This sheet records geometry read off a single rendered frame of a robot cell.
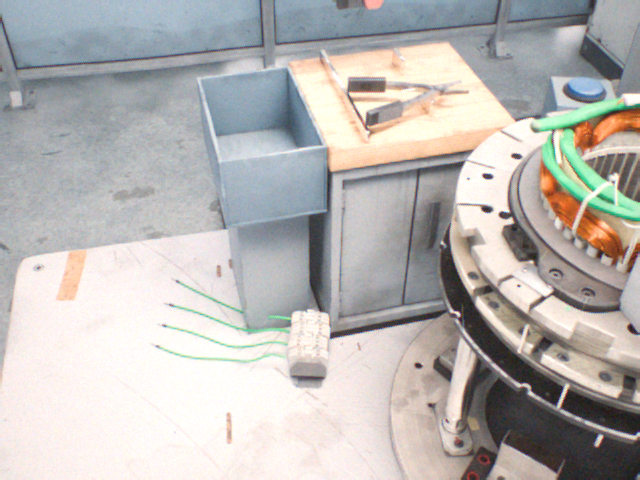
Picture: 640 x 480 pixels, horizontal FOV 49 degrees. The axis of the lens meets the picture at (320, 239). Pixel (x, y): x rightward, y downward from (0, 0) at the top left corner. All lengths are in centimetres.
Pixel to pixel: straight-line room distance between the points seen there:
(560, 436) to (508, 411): 6
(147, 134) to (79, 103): 38
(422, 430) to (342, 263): 20
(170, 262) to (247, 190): 32
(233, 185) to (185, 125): 204
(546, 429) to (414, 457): 16
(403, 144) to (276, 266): 22
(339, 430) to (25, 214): 180
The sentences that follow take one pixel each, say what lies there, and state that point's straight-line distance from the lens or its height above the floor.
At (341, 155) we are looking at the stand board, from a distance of 69.
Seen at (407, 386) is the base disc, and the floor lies 80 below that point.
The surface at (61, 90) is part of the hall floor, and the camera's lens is 309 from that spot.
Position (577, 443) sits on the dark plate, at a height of 78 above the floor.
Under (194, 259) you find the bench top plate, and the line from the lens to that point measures 100.
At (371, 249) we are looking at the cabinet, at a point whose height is 91.
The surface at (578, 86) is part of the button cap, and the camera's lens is 89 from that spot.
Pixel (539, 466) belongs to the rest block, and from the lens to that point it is 71.
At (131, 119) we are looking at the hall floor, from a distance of 281.
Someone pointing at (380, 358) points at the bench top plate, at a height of 78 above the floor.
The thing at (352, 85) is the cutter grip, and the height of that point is 109.
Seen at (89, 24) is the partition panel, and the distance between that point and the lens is 287.
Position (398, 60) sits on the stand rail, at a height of 108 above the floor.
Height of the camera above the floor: 146
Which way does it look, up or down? 42 degrees down
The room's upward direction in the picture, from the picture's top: straight up
